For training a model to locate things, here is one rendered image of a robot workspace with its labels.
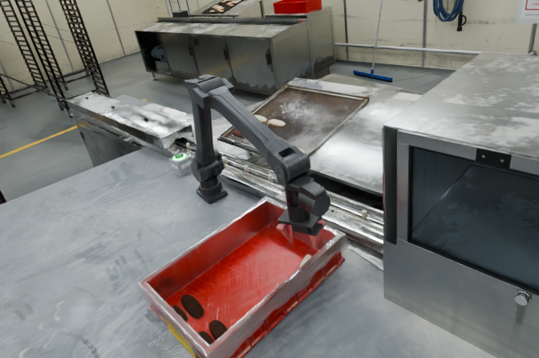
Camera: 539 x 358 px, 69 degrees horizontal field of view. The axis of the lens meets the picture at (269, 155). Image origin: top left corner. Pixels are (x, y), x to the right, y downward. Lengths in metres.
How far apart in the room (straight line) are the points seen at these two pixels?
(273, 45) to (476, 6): 2.16
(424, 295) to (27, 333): 1.04
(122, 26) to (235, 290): 8.18
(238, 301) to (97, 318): 0.40
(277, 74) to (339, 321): 3.52
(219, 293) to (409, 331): 0.50
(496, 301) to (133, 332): 0.85
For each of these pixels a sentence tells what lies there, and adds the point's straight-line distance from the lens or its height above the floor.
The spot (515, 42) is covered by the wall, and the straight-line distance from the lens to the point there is 4.85.
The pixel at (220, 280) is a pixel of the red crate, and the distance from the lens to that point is 1.19.
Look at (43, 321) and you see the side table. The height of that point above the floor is 0.82.
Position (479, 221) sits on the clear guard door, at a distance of 0.82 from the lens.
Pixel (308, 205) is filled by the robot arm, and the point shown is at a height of 1.09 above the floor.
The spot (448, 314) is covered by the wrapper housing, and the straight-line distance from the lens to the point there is 1.01.
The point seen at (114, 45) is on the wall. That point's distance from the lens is 8.97.
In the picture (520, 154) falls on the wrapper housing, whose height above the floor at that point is 1.30.
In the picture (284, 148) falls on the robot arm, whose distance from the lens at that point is 0.98.
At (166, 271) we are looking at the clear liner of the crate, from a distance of 1.15.
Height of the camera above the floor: 1.64
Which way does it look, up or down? 28 degrees down
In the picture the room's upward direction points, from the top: 10 degrees counter-clockwise
